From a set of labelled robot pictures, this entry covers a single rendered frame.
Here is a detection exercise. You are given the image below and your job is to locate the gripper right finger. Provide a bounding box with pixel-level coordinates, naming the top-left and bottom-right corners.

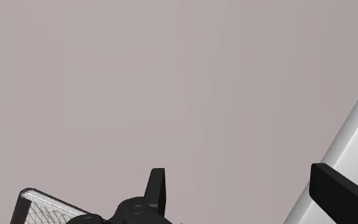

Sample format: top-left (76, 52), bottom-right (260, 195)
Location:
top-left (308, 162), bottom-right (358, 224)

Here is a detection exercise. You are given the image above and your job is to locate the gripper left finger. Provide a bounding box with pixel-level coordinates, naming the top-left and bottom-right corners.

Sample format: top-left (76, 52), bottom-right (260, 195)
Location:
top-left (64, 167), bottom-right (174, 224)

